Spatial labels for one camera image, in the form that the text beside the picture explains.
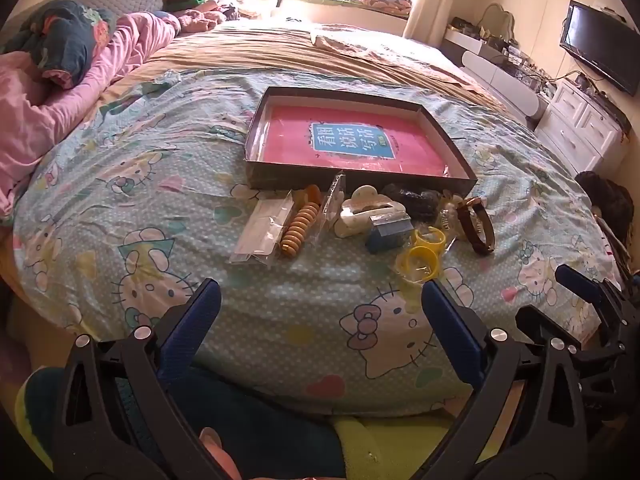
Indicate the vanity mirror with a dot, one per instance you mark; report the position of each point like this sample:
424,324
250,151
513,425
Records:
500,22

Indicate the dark teal cloth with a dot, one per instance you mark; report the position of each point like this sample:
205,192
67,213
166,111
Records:
270,425

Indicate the dressing table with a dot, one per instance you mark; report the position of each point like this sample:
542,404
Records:
465,40

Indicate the shallow cardboard box tray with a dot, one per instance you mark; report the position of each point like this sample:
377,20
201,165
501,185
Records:
300,178

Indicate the window seat with clothes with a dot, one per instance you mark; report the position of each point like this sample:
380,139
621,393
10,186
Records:
350,0

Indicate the yellow green cloth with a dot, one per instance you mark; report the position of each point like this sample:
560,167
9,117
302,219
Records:
380,447

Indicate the white cloud hair claw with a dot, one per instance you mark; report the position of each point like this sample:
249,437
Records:
360,215

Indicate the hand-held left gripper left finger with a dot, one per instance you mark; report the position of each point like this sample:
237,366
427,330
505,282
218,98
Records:
192,325

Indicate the black flat television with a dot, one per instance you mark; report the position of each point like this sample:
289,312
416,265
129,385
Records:
595,45

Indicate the clear packet of pearl jewelry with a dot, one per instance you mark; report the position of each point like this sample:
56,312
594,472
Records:
447,217

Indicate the dark bag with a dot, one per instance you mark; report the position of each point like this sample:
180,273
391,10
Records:
602,200

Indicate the cat-print light blue bedsheet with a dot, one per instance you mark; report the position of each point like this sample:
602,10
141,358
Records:
200,200

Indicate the black hair scrunchie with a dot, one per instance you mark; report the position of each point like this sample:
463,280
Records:
415,202

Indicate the pink quilt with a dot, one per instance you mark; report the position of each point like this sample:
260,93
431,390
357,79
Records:
30,110

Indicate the small blue box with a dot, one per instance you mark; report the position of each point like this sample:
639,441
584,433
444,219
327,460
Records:
385,237

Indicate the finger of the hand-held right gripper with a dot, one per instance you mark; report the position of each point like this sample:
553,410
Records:
575,278
535,317

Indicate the pale patterned folded cloth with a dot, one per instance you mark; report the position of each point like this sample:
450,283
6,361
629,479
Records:
345,40

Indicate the pink book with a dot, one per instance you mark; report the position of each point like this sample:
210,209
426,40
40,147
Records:
290,135

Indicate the yellow hoop earrings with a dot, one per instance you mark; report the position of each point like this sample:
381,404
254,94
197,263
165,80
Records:
435,241

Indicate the white low cabinet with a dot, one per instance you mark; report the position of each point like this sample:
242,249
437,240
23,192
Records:
505,82

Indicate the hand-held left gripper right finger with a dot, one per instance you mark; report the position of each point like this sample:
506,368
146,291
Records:
450,330

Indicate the tan bed cover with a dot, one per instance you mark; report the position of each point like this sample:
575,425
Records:
300,55

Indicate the white drawer dresser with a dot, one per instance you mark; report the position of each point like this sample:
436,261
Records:
575,125

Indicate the small clear packet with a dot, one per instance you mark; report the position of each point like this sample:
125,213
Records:
334,200

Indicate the clear packet with white card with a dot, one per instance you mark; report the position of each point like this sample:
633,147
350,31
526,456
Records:
255,232

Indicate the pile of clothes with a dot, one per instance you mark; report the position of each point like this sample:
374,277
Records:
205,2

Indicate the dark blue floral pillow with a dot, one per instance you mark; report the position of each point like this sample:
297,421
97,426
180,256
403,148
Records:
65,35

